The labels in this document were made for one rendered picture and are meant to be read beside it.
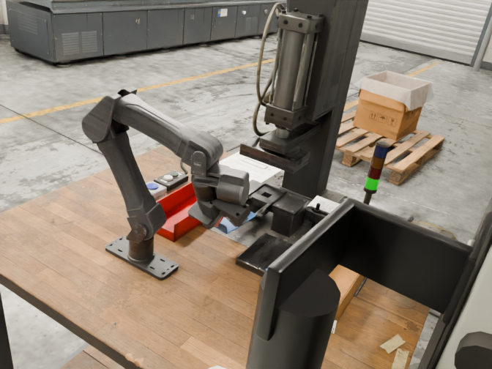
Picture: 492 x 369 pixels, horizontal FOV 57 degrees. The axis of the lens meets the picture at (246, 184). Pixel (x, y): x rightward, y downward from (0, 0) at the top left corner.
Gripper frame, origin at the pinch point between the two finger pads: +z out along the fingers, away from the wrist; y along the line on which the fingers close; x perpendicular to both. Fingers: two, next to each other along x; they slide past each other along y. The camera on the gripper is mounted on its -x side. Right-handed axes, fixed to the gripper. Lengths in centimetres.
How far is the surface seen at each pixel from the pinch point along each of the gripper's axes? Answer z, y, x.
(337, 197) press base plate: 36, 47, -12
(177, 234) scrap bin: 9.3, -5.0, 11.3
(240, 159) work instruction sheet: 39, 44, 29
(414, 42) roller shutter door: 524, 791, 179
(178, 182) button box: 21.0, 14.2, 30.9
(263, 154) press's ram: 0.5, 25.8, 3.0
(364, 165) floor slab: 233, 218, 39
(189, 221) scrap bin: 10.3, 0.6, 11.7
